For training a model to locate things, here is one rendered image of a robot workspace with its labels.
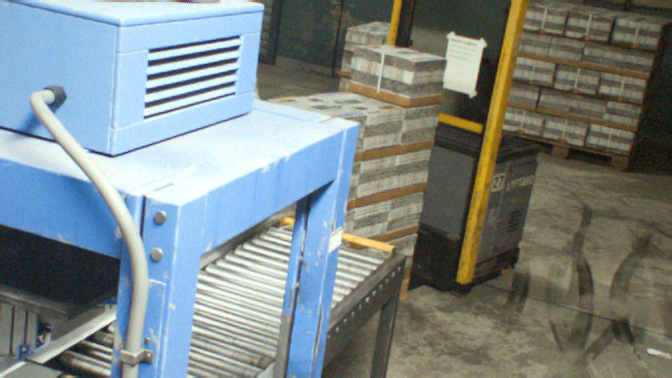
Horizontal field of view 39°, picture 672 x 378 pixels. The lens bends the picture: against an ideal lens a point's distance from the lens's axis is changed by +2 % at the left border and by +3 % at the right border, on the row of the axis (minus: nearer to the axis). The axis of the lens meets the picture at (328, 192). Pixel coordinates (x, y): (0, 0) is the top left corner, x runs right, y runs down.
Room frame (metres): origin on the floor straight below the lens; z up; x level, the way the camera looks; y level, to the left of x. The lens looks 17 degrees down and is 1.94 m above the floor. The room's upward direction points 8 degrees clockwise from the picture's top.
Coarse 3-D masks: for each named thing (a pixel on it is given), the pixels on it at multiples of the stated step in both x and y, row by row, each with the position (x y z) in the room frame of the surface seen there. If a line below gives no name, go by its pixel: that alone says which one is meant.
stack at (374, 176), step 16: (368, 160) 4.22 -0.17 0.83; (384, 160) 4.32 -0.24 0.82; (352, 176) 4.14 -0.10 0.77; (368, 176) 4.23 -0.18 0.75; (384, 176) 4.34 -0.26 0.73; (352, 192) 4.14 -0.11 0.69; (368, 192) 4.24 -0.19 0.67; (288, 208) 3.79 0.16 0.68; (352, 208) 4.19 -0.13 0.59; (368, 208) 4.25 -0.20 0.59; (384, 208) 4.36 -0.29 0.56; (352, 224) 4.17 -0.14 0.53; (368, 224) 4.28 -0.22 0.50; (384, 224) 4.37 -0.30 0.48
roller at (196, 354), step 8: (112, 328) 2.26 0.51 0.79; (192, 352) 2.18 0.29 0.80; (200, 352) 2.18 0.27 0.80; (208, 352) 2.18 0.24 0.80; (200, 360) 2.16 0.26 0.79; (208, 360) 2.16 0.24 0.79; (216, 360) 2.16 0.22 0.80; (224, 360) 2.16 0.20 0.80; (232, 360) 2.16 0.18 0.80; (216, 368) 2.14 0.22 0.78; (224, 368) 2.14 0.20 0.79; (232, 368) 2.14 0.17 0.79; (240, 368) 2.13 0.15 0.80; (248, 368) 2.13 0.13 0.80; (256, 368) 2.14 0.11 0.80; (248, 376) 2.12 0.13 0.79; (256, 376) 2.11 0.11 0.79
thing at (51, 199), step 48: (0, 144) 1.28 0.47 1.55; (48, 144) 1.33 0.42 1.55; (192, 144) 1.45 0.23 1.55; (240, 144) 1.50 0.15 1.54; (288, 144) 1.52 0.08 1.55; (336, 144) 1.67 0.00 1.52; (0, 192) 1.23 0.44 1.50; (48, 192) 1.21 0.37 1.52; (96, 192) 1.18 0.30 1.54; (240, 192) 1.31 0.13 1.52; (288, 192) 1.48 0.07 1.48; (96, 240) 1.18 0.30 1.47
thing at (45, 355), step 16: (256, 224) 3.20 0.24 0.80; (272, 224) 3.23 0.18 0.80; (240, 240) 3.02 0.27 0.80; (208, 256) 2.83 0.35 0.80; (224, 256) 2.87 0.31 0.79; (96, 320) 2.28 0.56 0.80; (112, 320) 2.29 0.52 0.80; (64, 336) 2.17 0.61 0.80; (80, 336) 2.18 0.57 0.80; (48, 352) 2.08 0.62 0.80
